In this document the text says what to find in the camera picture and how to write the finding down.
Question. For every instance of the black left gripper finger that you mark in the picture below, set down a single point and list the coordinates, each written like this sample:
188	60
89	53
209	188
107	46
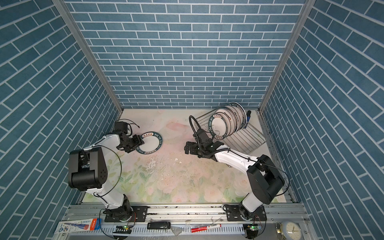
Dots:
138	140
131	148

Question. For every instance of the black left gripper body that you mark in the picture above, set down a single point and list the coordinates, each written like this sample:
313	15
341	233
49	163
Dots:
135	142

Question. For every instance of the aluminium corner frame post left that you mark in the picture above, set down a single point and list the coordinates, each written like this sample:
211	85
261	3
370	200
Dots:
81	41

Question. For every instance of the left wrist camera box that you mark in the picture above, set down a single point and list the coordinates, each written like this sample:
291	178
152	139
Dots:
123	127

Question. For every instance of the black rectangular device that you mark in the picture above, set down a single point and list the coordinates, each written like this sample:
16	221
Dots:
159	226

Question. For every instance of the aluminium corner frame post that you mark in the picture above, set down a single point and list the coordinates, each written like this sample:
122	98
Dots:
303	16
81	41

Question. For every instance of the white toothpaste box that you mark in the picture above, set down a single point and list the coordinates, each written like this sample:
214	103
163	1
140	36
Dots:
65	227

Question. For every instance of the right green circuit board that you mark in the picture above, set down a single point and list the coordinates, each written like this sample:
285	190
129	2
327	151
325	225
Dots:
253	227

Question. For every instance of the rearmost plate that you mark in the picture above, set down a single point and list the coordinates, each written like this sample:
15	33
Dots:
234	121

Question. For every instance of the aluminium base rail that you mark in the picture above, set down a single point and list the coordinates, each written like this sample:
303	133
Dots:
188	216

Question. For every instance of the clear plastic bag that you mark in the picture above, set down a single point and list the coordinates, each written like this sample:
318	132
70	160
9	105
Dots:
176	230

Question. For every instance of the aluminium corner frame post right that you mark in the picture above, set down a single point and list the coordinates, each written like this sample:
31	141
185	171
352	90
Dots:
303	16

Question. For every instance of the red marker pen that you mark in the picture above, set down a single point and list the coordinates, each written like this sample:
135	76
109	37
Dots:
206	228

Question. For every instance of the left green circuit board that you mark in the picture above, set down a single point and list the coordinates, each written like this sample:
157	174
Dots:
122	230

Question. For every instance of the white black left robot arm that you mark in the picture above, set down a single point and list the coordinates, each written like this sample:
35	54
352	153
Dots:
88	173

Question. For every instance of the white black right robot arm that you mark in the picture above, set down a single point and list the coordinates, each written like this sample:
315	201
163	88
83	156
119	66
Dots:
265	178

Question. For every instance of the chrome wire dish rack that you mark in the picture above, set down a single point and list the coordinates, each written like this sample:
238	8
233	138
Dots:
244	140

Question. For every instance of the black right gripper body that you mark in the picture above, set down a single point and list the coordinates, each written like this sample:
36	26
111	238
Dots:
192	148

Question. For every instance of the green circuit board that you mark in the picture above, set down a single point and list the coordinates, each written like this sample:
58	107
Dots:
122	230
253	227

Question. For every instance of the white analog clock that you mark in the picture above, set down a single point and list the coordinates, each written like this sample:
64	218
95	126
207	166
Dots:
288	230

